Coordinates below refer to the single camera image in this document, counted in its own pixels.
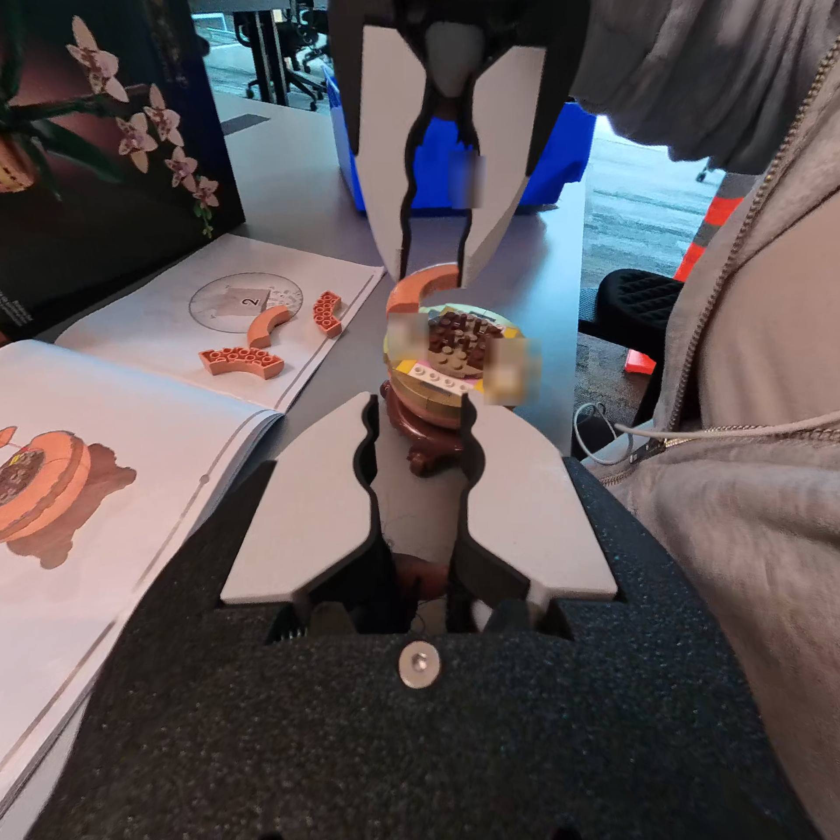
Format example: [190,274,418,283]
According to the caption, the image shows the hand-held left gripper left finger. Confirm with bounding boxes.
[221,392,384,607]

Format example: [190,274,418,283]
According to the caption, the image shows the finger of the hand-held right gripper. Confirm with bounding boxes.
[357,24,434,283]
[453,46,548,283]

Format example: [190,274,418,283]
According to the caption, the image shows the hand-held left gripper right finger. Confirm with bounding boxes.
[453,392,618,628]

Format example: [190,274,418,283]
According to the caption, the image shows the blue plastic bin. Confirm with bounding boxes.
[326,66,598,217]

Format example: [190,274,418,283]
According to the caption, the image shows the brick pot model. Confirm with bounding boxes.
[378,302,529,480]

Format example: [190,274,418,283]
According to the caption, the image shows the salmon curved brick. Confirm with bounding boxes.
[386,263,463,316]
[246,308,296,350]

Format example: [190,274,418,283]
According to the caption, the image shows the background office desks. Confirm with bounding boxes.
[197,0,336,109]

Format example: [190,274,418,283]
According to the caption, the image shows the studded orange arc brick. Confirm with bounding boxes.
[199,344,287,380]
[311,290,346,338]

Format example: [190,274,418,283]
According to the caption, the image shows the white instruction booklet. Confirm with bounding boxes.
[0,234,385,808]

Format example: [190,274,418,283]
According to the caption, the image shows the black mesh chair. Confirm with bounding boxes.
[581,269,683,421]

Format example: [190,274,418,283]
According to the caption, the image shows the orange floor object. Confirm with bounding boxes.
[625,195,746,378]

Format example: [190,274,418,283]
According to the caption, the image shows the black flower print box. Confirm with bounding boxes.
[0,0,245,342]

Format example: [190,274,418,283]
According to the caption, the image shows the white earphone cable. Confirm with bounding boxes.
[573,401,840,469]

